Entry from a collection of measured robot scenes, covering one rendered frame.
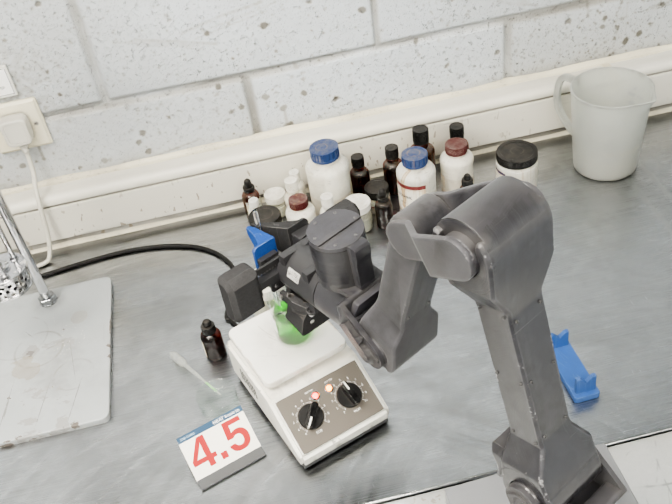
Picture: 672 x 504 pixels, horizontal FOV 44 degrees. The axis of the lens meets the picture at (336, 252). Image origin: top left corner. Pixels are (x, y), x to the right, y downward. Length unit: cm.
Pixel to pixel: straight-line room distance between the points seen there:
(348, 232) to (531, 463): 27
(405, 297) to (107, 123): 81
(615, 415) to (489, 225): 57
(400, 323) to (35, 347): 70
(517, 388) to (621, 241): 68
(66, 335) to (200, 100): 43
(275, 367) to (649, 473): 46
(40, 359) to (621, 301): 84
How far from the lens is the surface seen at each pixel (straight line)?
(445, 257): 60
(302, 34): 138
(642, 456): 108
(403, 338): 79
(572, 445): 75
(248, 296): 90
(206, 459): 109
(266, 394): 106
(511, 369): 68
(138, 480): 112
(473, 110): 147
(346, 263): 80
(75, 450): 118
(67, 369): 128
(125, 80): 139
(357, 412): 106
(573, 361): 115
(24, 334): 136
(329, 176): 134
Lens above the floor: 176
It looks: 40 degrees down
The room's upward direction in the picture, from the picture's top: 10 degrees counter-clockwise
